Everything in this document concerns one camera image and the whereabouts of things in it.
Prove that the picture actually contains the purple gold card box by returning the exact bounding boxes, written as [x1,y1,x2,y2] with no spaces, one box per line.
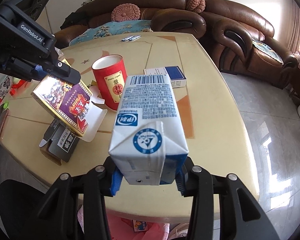
[31,75,107,142]

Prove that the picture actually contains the white blue milk carton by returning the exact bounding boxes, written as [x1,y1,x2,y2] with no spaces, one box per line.
[109,74,189,185]

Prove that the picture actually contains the red paper cup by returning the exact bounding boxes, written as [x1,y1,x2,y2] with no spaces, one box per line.
[91,54,127,111]

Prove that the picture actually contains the black small carton box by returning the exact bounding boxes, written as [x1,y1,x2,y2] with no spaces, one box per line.
[39,118,79,166]

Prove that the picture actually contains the white blue cigarette box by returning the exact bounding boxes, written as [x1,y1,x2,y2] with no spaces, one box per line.
[143,65,188,89]

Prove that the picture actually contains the pink trash bag bin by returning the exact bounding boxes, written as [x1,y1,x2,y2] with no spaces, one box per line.
[107,214,189,239]

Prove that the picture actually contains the red plastic tray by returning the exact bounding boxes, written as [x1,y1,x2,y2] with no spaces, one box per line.
[10,77,27,96]

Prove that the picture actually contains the beige wooden table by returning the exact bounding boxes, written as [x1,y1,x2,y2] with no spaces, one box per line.
[0,31,261,224]

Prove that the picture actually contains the blue floral sofa cover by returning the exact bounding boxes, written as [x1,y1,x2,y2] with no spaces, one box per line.
[69,20,152,46]

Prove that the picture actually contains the silver gum pack left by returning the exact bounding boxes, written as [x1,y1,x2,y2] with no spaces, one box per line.
[121,35,134,42]

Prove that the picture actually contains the silver gum pack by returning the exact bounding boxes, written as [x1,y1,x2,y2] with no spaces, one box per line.
[121,35,134,42]
[129,35,141,41]

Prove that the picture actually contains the silver gum pack right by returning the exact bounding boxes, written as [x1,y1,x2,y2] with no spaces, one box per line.
[129,35,141,41]

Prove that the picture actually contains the pink round cushion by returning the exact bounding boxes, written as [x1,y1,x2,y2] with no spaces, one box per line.
[111,3,140,22]

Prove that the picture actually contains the brown leather long sofa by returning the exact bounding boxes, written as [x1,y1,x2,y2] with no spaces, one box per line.
[55,0,206,49]

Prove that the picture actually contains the pink cushion on sofa corner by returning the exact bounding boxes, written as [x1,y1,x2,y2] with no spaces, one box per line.
[186,0,206,14]

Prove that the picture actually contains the brown leather armchair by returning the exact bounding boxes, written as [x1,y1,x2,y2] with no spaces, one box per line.
[199,0,298,89]

